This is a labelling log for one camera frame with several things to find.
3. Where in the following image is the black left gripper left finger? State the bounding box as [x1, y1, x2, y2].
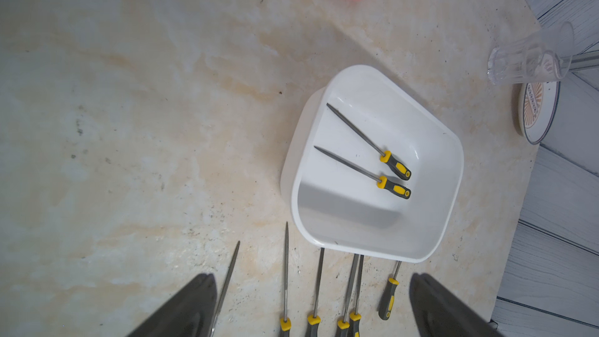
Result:
[128, 274, 217, 336]

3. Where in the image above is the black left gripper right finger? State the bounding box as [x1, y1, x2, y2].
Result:
[409, 273, 502, 336]

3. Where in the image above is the white storage box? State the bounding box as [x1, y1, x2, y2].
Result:
[280, 65, 464, 263]

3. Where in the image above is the orange patterned plate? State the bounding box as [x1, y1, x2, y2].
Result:
[517, 81, 561, 145]

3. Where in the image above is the clear plastic cup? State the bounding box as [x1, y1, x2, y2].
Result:
[488, 21, 575, 86]

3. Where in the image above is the file tool black handle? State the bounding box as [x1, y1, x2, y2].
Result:
[279, 223, 292, 337]

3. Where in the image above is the right aluminium frame post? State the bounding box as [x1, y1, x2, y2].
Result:
[569, 50, 599, 72]

